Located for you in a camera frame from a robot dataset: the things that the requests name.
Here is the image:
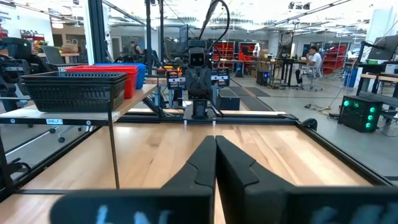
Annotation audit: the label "black computer tower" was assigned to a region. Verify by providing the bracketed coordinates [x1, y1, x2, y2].
[256, 70, 272, 86]

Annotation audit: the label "black computer green lights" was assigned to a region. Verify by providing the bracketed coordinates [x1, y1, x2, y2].
[337, 94, 384, 134]

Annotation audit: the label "black metal desk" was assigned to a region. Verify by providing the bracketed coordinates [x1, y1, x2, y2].
[273, 57, 309, 90]

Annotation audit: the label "black floor mat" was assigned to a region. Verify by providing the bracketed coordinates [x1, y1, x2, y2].
[239, 95, 275, 112]
[219, 88, 239, 98]
[245, 86, 272, 98]

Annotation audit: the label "red slotted plastic basket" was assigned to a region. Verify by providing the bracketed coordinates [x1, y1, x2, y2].
[123, 70, 140, 100]
[65, 64, 140, 75]

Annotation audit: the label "white office chair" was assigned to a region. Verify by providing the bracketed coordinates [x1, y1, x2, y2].
[303, 65, 325, 92]

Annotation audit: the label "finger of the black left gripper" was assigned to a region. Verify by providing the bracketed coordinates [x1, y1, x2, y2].
[198, 68, 213, 100]
[185, 68, 200, 100]

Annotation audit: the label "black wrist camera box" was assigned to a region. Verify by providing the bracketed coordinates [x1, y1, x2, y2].
[187, 46, 207, 68]

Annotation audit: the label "wicker basket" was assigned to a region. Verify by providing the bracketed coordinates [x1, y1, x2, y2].
[61, 39, 80, 54]

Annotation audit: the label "black slotted plastic basket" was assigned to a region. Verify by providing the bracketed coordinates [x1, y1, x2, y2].
[22, 79, 127, 113]
[20, 70, 128, 85]

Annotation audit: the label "black aluminium frame post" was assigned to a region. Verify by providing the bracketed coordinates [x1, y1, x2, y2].
[159, 0, 165, 63]
[145, 0, 153, 75]
[86, 0, 109, 65]

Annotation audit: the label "person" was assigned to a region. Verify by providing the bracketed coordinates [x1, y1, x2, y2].
[129, 40, 144, 57]
[294, 45, 323, 88]

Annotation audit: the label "grey office chair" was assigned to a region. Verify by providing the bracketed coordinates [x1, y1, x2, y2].
[39, 45, 65, 66]

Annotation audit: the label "black monitor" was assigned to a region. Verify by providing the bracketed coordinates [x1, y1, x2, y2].
[368, 34, 398, 62]

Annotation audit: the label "black desk wooden top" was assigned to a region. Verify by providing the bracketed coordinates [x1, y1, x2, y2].
[355, 61, 398, 105]

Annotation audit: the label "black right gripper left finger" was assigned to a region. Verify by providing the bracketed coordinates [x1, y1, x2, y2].
[49, 135, 218, 224]

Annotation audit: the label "red storage rack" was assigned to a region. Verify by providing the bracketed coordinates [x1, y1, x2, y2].
[322, 45, 348, 75]
[212, 40, 237, 62]
[238, 41, 259, 62]

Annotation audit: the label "black table frame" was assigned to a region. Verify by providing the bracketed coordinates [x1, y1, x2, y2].
[0, 107, 398, 200]

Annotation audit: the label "blue barrel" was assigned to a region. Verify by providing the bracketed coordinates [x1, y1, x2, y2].
[343, 67, 359, 88]

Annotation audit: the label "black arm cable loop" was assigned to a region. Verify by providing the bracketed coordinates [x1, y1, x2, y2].
[198, 0, 231, 52]

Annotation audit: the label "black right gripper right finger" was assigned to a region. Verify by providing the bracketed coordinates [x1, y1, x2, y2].
[215, 135, 398, 224]

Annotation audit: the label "floor cable bundle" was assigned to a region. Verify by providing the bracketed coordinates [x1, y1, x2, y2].
[303, 101, 340, 121]

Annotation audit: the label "black rounded clamp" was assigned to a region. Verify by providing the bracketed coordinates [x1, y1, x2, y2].
[300, 118, 319, 132]

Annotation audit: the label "black metal shelf wooden board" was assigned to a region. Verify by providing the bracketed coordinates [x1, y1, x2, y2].
[0, 83, 159, 200]

